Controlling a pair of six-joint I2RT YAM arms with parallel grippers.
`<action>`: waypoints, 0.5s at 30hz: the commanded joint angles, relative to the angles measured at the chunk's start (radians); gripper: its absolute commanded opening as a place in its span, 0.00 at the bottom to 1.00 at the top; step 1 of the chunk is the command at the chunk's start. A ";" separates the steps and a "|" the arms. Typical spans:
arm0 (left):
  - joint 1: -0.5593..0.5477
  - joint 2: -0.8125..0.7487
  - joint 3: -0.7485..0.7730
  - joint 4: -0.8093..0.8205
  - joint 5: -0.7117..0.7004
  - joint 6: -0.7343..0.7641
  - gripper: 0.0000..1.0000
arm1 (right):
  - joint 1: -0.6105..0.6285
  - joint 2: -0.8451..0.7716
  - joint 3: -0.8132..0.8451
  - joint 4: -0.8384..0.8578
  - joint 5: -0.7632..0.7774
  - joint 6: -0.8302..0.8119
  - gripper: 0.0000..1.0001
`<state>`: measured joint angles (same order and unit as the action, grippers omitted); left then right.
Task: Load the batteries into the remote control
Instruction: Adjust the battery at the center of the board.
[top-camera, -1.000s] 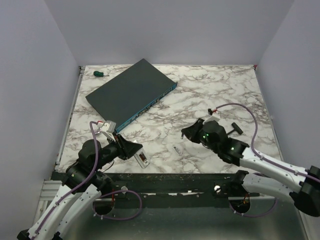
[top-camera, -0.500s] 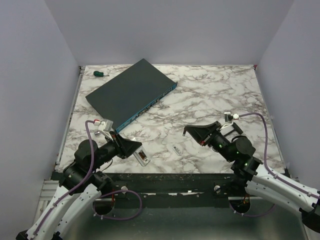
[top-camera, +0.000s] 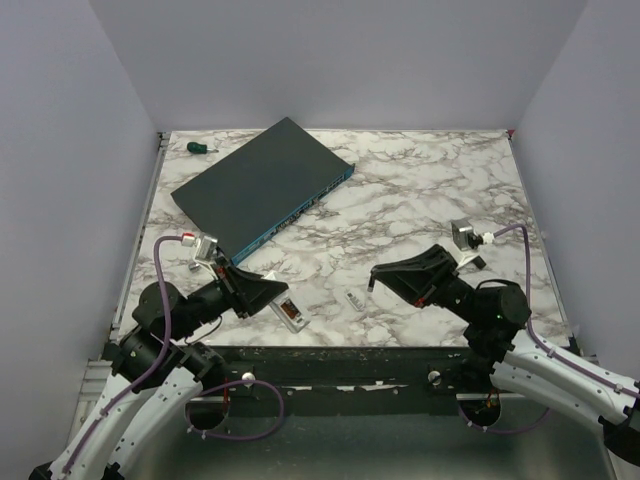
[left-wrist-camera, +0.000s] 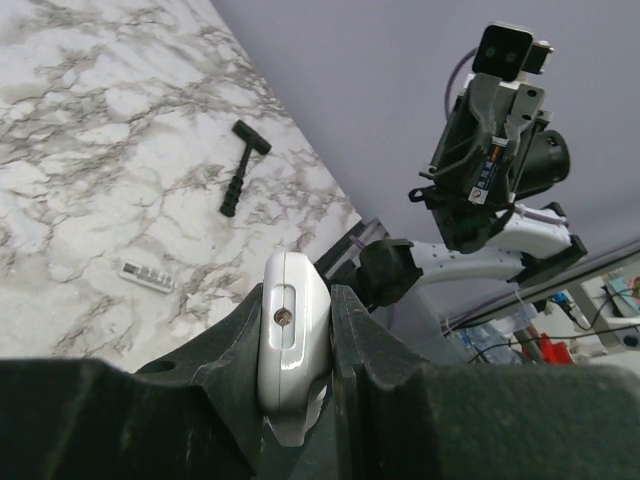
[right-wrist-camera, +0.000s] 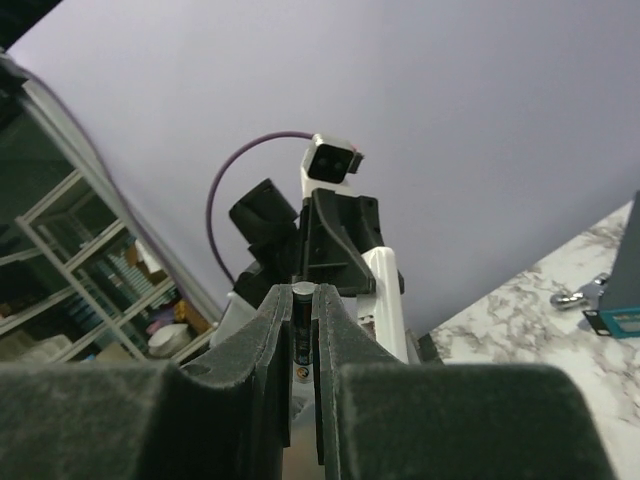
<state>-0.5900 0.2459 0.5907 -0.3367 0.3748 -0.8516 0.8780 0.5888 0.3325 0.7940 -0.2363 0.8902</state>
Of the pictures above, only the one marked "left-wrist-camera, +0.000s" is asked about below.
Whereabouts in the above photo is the white battery cover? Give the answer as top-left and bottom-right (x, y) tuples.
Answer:
(119, 262), (175, 294)

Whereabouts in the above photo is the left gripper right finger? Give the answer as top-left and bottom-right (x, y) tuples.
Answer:
(331, 285), (639, 479)

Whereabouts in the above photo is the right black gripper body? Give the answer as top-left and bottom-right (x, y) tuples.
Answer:
(409, 74), (555, 250)

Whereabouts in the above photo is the white remote control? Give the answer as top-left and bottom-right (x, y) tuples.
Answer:
(257, 252), (332, 447)

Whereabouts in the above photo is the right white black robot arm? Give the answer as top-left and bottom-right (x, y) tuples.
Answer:
(347, 74), (587, 308)

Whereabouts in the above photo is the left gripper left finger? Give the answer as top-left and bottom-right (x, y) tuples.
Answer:
(1, 287), (263, 479)

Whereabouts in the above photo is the black T-handle tool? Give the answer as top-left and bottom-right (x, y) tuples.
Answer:
(219, 120), (272, 218)

